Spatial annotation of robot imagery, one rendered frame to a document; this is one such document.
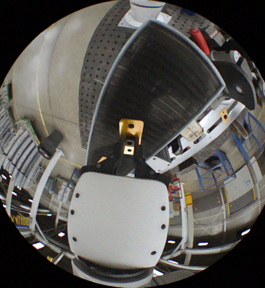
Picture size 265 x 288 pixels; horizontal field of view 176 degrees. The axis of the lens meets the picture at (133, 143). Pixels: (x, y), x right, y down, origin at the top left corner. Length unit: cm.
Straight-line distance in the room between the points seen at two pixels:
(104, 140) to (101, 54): 57
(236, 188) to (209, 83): 825
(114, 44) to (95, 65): 18
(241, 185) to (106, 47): 857
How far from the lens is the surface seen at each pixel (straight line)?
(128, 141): 16
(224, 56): 35
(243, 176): 826
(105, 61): 63
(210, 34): 32
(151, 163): 32
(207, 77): 15
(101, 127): 16
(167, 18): 66
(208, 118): 41
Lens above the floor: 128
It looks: 46 degrees down
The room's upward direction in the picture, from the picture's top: 173 degrees counter-clockwise
